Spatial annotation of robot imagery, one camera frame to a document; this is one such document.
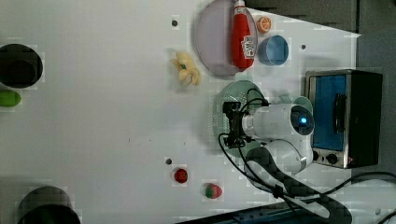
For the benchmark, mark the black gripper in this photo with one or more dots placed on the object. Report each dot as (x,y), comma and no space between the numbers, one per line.
(236,135)

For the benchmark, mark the green plastic strainer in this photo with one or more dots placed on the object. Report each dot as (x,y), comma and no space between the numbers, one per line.
(250,96)

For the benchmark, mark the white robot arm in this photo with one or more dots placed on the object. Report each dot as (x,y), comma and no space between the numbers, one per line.
(281,139)

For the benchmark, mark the strawberry toy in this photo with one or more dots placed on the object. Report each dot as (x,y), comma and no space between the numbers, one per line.
(213,191)

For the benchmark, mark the green mug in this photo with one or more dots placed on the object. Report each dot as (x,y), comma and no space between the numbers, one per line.
(296,100)

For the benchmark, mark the red tomato toy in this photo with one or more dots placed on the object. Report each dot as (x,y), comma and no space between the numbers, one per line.
(181,176)

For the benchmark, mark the peeled banana toy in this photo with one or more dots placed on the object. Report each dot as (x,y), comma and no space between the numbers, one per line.
(188,73)

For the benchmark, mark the red ketchup bottle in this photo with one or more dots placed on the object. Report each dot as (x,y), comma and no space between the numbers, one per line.
(243,46)

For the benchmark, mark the blue bowl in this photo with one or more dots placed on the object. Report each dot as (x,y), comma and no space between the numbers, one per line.
(273,50)

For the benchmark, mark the purple round plate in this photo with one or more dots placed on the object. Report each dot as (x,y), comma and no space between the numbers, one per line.
(213,37)

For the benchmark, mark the black toaster oven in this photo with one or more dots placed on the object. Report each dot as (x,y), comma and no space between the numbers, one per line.
(347,112)

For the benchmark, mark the orange slice toy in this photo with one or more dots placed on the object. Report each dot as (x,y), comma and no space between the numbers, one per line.
(264,24)

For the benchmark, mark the black round base lower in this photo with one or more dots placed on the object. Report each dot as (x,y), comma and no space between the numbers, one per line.
(47,205)

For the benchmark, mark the black round base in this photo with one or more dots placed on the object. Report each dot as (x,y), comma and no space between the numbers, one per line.
(47,205)
(20,66)

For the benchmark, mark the black round base upper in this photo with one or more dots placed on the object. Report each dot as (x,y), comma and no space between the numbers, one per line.
(20,66)

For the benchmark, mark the green cucumber toy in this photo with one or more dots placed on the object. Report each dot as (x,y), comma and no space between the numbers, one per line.
(9,98)

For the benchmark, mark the blue metal frame rail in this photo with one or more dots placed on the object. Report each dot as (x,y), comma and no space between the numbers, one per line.
(277,213)

